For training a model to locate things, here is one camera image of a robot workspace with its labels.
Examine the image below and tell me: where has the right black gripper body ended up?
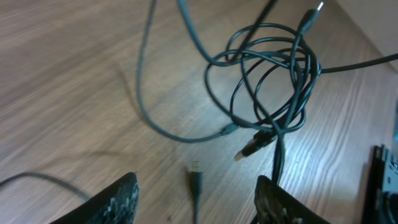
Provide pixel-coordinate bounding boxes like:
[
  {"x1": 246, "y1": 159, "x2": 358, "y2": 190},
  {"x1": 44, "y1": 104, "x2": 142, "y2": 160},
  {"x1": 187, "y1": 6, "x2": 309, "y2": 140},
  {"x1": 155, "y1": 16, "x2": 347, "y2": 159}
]
[{"x1": 360, "y1": 99, "x2": 398, "y2": 224}]

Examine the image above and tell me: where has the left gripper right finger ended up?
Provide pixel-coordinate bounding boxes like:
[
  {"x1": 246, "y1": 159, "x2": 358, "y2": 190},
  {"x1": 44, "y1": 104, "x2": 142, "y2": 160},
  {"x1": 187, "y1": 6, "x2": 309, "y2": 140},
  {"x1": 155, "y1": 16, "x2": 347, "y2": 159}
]
[{"x1": 254, "y1": 175, "x2": 329, "y2": 224}]

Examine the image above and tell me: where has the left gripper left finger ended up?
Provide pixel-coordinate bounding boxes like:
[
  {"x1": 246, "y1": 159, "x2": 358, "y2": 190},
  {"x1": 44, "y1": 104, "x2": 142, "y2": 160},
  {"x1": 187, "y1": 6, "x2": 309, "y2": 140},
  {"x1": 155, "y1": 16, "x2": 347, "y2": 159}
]
[{"x1": 52, "y1": 172, "x2": 139, "y2": 224}]

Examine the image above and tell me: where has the thin black usb cable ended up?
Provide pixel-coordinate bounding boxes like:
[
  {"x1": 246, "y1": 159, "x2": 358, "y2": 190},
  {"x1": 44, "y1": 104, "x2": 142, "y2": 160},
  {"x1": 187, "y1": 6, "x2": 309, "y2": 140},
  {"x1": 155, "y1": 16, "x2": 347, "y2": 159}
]
[{"x1": 203, "y1": 1, "x2": 398, "y2": 224}]

